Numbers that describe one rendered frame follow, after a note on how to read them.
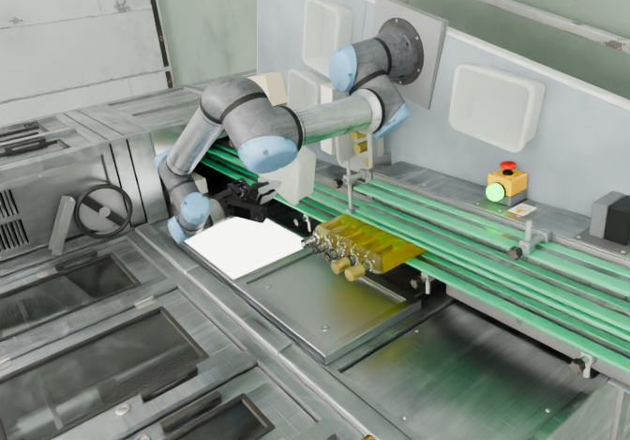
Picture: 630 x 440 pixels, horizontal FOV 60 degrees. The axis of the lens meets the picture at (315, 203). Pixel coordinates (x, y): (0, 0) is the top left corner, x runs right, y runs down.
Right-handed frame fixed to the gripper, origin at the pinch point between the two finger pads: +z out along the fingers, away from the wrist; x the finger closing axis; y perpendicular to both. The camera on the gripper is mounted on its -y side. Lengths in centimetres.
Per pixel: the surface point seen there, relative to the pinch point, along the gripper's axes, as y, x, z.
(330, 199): -5.2, 10.2, 15.6
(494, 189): -56, -17, 28
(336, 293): -31.5, 19.2, -3.8
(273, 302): -22.6, 19.4, -19.8
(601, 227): -82, -21, 30
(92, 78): 333, 92, 30
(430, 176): -32.4, -6.0, 31.8
